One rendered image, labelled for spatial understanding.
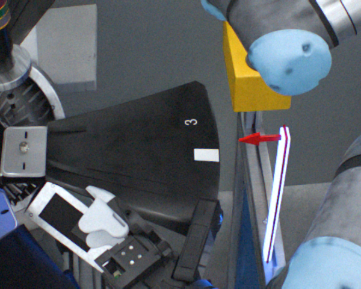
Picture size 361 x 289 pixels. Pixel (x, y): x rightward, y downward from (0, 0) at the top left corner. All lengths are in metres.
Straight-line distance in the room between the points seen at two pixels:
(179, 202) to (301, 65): 0.32
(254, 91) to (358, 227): 0.75
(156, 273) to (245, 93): 0.47
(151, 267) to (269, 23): 0.32
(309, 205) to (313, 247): 1.84
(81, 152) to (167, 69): 0.94
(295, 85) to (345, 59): 1.23
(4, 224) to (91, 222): 0.19
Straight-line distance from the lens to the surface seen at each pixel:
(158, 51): 1.90
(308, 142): 2.24
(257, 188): 1.39
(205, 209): 0.93
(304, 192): 2.45
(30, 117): 1.15
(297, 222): 2.38
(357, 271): 0.55
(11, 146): 1.05
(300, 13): 0.77
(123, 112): 1.06
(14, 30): 0.99
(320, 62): 0.77
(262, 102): 1.32
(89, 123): 1.06
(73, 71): 1.59
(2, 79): 0.90
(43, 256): 1.12
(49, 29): 1.69
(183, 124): 1.05
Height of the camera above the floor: 1.99
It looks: 52 degrees down
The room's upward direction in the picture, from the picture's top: 1 degrees counter-clockwise
